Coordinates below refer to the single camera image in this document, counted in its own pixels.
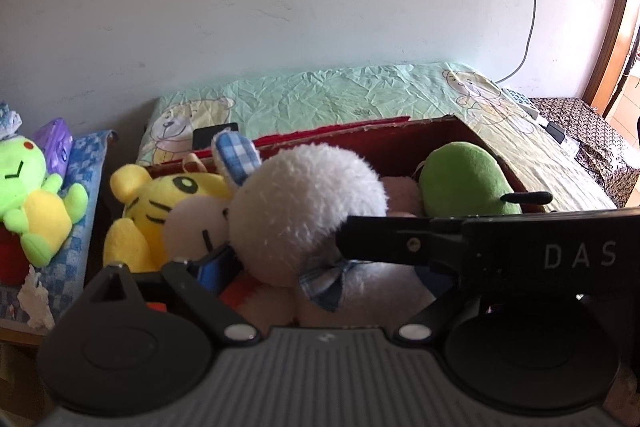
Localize yellow tiger plush toy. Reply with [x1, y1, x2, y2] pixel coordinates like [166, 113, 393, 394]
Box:
[102, 163, 266, 318]

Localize white crumpled tissue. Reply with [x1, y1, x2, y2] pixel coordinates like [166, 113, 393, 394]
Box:
[19, 264, 56, 332]

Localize wooden door frame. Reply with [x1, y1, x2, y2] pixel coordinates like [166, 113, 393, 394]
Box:
[582, 0, 640, 118]

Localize wooden nightstand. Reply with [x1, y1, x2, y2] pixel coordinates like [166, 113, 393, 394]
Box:
[0, 317, 56, 427]

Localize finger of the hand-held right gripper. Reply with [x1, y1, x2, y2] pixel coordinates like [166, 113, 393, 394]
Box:
[335, 214, 468, 268]

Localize blue white patterned pack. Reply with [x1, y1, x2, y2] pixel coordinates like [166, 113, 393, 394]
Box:
[0, 102, 23, 140]

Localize white rabbit plush checked ears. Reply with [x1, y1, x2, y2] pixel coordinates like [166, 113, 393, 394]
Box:
[210, 130, 451, 328]

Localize floral patterned cloth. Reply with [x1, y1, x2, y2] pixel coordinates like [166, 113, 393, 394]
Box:
[527, 97, 640, 208]

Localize purple tissue pack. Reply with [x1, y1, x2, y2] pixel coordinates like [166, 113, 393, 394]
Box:
[32, 117, 76, 178]

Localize green plush with black antenna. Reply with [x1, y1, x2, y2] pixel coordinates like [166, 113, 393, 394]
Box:
[417, 142, 553, 217]

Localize green frog plush toy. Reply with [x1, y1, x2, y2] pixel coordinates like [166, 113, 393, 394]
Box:
[0, 134, 90, 285]

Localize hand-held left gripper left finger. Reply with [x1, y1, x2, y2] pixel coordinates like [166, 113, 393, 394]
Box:
[82, 244, 263, 348]

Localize black phone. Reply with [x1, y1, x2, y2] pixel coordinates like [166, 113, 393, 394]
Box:
[192, 123, 240, 152]

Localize blue checked cloth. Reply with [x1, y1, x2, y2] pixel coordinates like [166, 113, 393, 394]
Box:
[0, 129, 118, 323]

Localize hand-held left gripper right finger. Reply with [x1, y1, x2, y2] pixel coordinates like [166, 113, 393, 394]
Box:
[397, 284, 483, 345]

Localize red cardboard box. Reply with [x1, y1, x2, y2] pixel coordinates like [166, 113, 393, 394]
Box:
[145, 114, 548, 218]

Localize pink bear plush toy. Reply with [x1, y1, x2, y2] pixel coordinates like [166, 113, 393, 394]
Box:
[380, 176, 426, 219]

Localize printed bear bed sheet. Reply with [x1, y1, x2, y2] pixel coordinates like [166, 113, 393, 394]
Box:
[136, 62, 618, 212]

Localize white power strip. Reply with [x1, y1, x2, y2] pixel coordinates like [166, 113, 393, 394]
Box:
[500, 87, 543, 120]

